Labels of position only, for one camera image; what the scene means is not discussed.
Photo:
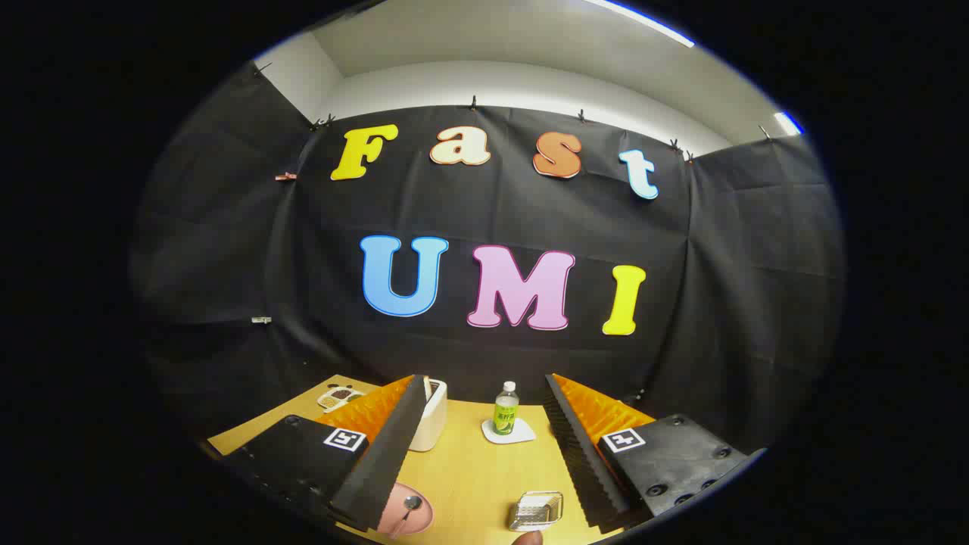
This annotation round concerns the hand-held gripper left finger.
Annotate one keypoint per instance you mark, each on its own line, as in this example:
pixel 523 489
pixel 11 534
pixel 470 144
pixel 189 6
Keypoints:
pixel 390 454

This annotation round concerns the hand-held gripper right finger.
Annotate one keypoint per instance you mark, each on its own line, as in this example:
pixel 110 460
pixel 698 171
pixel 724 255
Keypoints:
pixel 575 454

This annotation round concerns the white toaster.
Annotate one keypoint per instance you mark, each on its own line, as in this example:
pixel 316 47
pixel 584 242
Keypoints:
pixel 430 424

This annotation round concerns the white coaster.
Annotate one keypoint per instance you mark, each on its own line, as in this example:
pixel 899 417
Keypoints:
pixel 522 434

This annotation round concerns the pink plate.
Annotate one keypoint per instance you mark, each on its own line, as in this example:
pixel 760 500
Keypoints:
pixel 420 521

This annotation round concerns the divided white condiment dish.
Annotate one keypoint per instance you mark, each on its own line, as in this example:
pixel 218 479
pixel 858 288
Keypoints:
pixel 341 397

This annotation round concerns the green label drink bottle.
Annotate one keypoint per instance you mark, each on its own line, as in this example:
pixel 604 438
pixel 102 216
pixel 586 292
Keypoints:
pixel 506 412

